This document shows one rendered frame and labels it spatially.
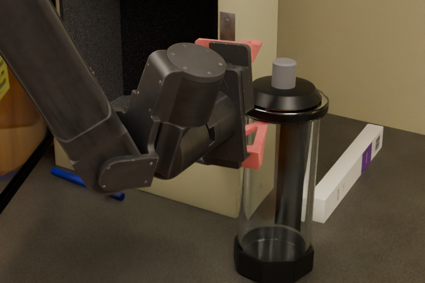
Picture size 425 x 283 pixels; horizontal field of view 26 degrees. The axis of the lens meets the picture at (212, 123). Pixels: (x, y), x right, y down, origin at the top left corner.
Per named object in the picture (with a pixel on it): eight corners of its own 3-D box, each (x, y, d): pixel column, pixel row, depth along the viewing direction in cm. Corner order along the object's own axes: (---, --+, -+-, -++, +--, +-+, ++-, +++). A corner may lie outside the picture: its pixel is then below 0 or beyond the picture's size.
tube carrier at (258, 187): (265, 225, 123) (273, 74, 115) (332, 254, 117) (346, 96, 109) (212, 256, 116) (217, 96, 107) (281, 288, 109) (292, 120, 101)
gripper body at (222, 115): (246, 64, 93) (209, 89, 88) (253, 156, 97) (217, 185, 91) (193, 59, 97) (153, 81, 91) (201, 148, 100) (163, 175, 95)
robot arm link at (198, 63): (63, 135, 89) (95, 192, 83) (85, 33, 82) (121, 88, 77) (172, 126, 95) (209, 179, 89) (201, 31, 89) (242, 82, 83)
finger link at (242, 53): (283, 24, 99) (240, 50, 92) (286, 86, 102) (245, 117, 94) (229, 19, 102) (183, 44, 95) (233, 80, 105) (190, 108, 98)
